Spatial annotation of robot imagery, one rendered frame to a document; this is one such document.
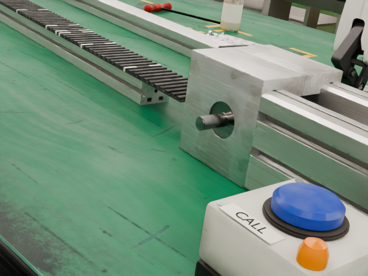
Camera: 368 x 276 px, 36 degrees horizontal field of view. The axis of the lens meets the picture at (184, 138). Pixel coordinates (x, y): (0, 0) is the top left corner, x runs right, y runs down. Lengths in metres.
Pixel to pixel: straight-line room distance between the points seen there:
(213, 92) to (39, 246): 0.20
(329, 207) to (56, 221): 0.19
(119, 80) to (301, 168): 0.31
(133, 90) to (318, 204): 0.37
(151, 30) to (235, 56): 0.45
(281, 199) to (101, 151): 0.24
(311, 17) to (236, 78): 4.22
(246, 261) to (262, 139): 0.16
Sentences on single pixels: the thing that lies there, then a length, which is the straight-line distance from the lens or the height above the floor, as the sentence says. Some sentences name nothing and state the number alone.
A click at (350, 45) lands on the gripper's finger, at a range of 0.60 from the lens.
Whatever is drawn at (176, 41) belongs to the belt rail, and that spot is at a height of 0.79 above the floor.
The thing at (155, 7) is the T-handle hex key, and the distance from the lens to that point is 1.17.
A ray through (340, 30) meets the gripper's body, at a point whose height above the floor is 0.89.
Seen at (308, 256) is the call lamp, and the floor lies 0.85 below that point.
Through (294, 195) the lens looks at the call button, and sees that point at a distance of 0.31.
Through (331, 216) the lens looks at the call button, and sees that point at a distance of 0.31.
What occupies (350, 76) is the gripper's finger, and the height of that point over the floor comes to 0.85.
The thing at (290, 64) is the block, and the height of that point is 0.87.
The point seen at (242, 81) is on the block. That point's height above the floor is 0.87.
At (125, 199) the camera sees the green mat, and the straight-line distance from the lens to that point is 0.43.
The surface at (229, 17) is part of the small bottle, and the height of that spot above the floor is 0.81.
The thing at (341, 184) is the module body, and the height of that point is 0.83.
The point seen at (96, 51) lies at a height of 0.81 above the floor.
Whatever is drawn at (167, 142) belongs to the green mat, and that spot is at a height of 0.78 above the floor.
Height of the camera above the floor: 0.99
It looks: 22 degrees down
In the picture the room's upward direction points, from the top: 8 degrees clockwise
